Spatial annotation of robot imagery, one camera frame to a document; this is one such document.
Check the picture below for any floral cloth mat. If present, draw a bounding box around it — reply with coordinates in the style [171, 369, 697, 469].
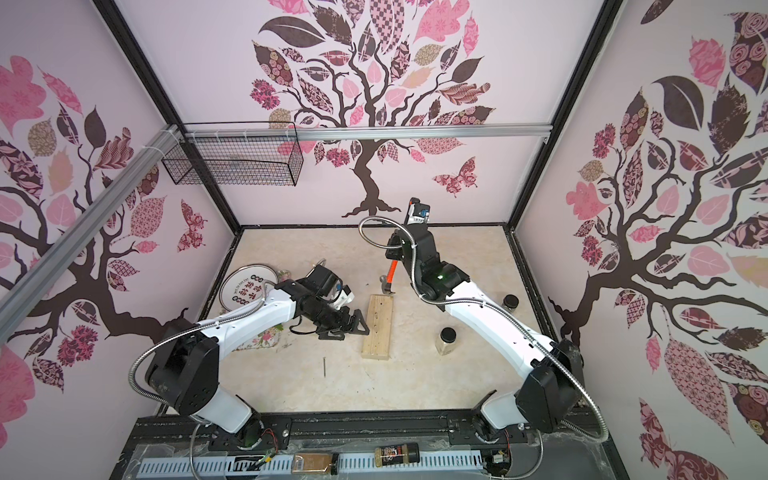
[236, 264, 291, 351]

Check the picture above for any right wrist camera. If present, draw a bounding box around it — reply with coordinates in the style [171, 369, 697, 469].
[406, 198, 431, 225]

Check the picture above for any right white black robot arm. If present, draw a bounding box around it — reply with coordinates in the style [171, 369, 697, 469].
[386, 228, 585, 433]

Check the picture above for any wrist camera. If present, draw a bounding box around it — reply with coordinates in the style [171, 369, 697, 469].
[406, 198, 431, 225]
[304, 265, 354, 309]

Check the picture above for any aluminium rail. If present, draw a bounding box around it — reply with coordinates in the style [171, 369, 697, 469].
[1, 125, 181, 343]
[184, 123, 552, 142]

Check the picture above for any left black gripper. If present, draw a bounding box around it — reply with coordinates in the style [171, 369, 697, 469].
[304, 297, 371, 340]

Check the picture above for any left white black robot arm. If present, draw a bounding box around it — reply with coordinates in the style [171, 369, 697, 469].
[137, 279, 370, 449]

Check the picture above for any red black claw hammer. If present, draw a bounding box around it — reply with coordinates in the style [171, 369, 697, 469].
[379, 197, 421, 296]

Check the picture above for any black wire basket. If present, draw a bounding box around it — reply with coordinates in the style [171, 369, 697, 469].
[162, 120, 304, 187]

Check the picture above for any glass jar black lid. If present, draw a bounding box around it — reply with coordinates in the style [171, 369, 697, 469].
[435, 327, 457, 356]

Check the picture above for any white round plate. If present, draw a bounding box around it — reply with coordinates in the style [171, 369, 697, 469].
[218, 264, 278, 312]

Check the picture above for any white slotted cable duct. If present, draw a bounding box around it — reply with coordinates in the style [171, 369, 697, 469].
[127, 450, 484, 479]

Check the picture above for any rear aluminium rail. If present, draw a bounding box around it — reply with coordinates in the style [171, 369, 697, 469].
[184, 123, 552, 142]

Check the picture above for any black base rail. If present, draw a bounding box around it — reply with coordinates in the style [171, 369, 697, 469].
[110, 409, 628, 479]

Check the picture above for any left aluminium rail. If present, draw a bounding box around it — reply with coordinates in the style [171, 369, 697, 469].
[1, 125, 181, 343]

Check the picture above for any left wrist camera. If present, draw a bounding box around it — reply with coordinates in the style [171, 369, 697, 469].
[304, 265, 354, 309]

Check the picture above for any wooden block with nails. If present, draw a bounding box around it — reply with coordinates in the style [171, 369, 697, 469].
[361, 294, 394, 360]

